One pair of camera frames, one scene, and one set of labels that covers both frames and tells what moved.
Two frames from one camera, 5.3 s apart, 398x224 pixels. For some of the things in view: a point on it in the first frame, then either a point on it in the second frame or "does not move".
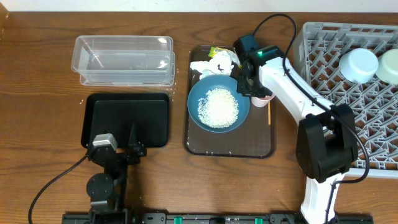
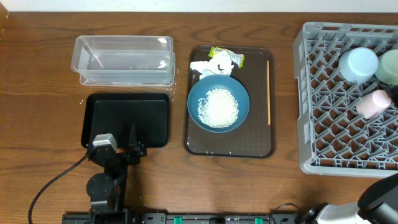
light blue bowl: x=359 y=65 does not move
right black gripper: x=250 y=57 to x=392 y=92
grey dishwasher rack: x=318 y=47 does not move
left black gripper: x=123 y=153 does not move
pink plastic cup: x=261 y=101 to x=373 y=103
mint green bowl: x=387 y=66 does not move
